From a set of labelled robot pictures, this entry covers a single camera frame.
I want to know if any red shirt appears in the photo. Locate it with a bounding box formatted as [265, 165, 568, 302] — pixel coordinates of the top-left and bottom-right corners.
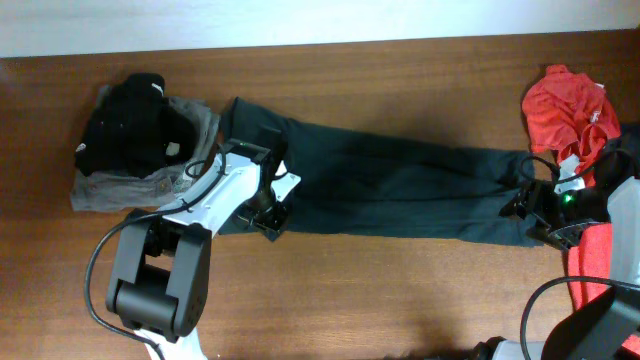
[521, 63, 640, 356]

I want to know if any black folded garment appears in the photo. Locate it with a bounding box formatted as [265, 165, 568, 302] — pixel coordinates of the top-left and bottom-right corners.
[75, 73, 198, 178]

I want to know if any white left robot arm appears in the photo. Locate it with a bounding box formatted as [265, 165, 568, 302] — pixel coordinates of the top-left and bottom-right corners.
[105, 128, 301, 359]

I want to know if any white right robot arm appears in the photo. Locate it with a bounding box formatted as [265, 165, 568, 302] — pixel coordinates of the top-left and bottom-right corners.
[471, 135, 639, 360]

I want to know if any grey folded garment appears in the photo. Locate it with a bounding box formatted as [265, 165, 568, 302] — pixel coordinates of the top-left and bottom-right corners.
[70, 96, 220, 212]

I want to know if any dark green Nike t-shirt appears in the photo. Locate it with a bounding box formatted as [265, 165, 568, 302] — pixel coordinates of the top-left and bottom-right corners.
[220, 98, 538, 247]

